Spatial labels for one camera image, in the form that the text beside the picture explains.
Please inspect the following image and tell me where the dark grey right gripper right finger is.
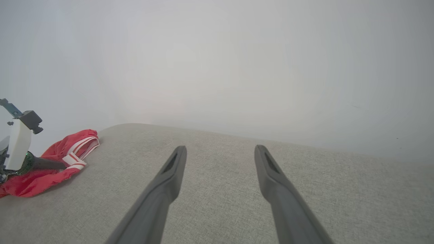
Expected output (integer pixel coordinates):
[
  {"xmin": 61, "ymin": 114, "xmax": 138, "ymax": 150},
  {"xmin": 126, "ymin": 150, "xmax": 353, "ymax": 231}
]
[{"xmin": 254, "ymin": 145, "xmax": 335, "ymax": 244}]

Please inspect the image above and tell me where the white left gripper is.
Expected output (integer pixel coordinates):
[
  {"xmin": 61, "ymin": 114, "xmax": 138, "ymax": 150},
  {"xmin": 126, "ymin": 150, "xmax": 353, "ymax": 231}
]
[{"xmin": 0, "ymin": 118, "xmax": 67, "ymax": 183}]

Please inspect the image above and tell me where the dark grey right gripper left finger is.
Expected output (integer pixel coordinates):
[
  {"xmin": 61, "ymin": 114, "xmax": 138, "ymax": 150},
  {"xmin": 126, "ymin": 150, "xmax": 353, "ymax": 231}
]
[{"xmin": 104, "ymin": 146, "xmax": 188, "ymax": 244}]

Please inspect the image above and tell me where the red white-sleeved garment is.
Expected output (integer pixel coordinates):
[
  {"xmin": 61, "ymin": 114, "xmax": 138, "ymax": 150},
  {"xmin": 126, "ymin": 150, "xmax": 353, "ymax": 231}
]
[{"xmin": 0, "ymin": 129, "xmax": 100, "ymax": 198}]

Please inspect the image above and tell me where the dark left wrist camera box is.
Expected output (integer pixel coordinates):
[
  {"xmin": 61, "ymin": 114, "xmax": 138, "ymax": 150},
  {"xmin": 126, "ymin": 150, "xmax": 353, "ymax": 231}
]
[{"xmin": 14, "ymin": 110, "xmax": 43, "ymax": 134}]

